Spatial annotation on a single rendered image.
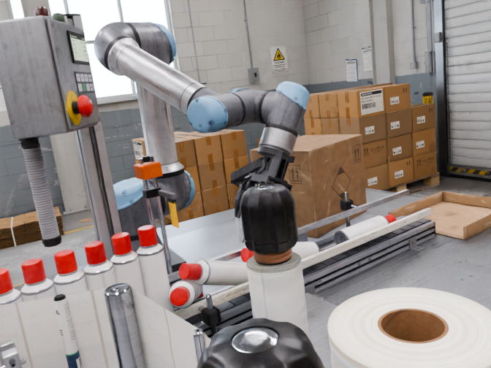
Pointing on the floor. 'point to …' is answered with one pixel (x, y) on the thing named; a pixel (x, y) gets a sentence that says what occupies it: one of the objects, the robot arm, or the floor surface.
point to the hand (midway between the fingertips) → (242, 236)
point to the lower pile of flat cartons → (24, 229)
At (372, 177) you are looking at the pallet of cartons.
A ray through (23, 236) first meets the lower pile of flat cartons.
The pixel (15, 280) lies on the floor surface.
